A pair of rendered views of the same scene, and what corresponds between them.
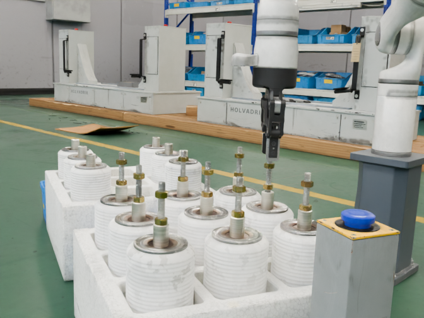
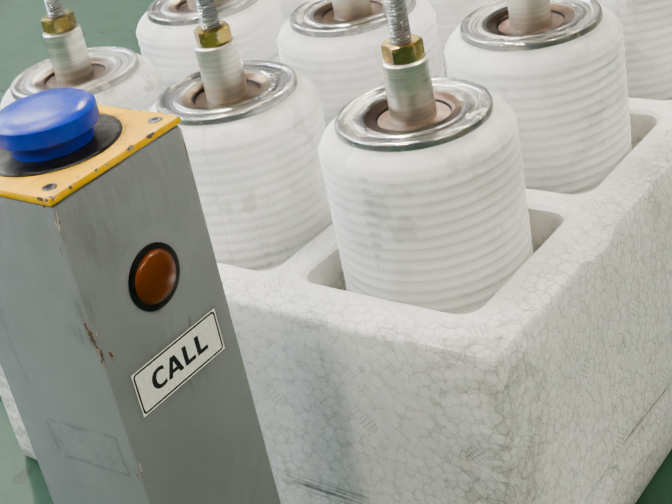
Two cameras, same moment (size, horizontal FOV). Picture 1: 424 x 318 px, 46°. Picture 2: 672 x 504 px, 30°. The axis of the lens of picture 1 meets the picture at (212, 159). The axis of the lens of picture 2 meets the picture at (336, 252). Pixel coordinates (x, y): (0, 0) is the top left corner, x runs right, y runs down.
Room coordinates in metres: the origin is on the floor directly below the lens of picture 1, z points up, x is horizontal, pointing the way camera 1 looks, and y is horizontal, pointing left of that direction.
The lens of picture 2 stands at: (0.48, -0.62, 0.49)
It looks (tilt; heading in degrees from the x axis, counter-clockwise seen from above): 29 degrees down; 65
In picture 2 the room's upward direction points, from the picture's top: 12 degrees counter-clockwise
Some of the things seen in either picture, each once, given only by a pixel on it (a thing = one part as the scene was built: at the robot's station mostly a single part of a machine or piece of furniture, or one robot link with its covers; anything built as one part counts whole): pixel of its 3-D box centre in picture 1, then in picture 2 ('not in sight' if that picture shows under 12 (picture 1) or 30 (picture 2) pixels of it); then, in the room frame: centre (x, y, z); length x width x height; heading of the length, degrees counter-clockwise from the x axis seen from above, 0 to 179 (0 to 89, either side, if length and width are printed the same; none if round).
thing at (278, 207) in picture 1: (267, 207); (530, 22); (0.86, -0.10, 0.25); 0.08 x 0.08 x 0.01
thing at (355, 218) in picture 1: (357, 221); (49, 131); (0.58, -0.18, 0.32); 0.04 x 0.04 x 0.02
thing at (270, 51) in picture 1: (265, 48); not in sight; (0.86, -0.08, 0.53); 0.11 x 0.09 x 0.06; 90
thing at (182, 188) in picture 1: (182, 188); not in sight; (0.92, 0.05, 0.26); 0.02 x 0.02 x 0.03
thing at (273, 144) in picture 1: (274, 143); not in sight; (0.82, -0.10, 0.38); 0.03 x 0.01 x 0.05; 0
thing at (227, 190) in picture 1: (238, 191); not in sight; (0.97, -0.05, 0.25); 0.08 x 0.08 x 0.01
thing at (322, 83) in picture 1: (338, 81); not in sight; (6.18, -1.51, 0.36); 0.50 x 0.38 x 0.21; 137
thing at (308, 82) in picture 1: (306, 79); not in sight; (6.47, -1.18, 0.36); 0.50 x 0.38 x 0.21; 137
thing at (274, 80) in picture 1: (273, 91); not in sight; (0.86, -0.10, 0.46); 0.08 x 0.08 x 0.09
